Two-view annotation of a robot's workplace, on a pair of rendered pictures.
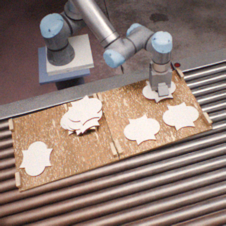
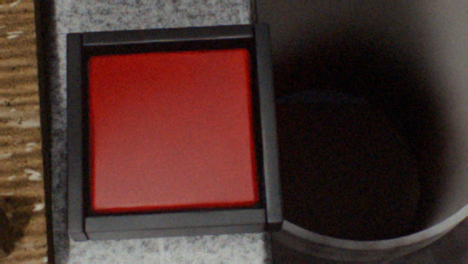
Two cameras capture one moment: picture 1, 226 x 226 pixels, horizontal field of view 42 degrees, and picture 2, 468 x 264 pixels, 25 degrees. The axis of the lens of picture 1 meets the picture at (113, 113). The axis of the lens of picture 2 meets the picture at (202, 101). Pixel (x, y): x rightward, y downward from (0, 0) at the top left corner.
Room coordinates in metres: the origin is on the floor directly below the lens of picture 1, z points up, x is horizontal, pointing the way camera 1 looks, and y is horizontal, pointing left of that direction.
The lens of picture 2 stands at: (0.99, -0.40, 1.30)
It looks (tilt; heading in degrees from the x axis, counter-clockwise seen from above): 72 degrees down; 97
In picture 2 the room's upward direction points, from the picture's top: 2 degrees counter-clockwise
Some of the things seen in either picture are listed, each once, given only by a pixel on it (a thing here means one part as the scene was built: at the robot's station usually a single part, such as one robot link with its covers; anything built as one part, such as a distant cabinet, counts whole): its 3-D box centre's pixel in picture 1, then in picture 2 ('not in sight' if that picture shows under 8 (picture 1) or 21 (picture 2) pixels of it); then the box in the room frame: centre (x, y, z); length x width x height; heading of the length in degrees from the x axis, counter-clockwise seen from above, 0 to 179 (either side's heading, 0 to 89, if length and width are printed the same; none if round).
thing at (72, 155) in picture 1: (61, 139); not in sight; (0.64, 0.24, 0.93); 0.41 x 0.35 x 0.02; 100
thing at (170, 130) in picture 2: not in sight; (172, 132); (0.96, -0.28, 0.92); 0.06 x 0.06 x 0.01; 7
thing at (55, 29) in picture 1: (54, 30); not in sight; (1.19, 0.22, 1.06); 0.13 x 0.12 x 0.14; 127
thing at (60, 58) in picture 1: (59, 49); not in sight; (1.18, 0.23, 0.95); 0.15 x 0.15 x 0.10
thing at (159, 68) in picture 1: (160, 62); not in sight; (0.81, -0.22, 1.13); 0.08 x 0.08 x 0.05
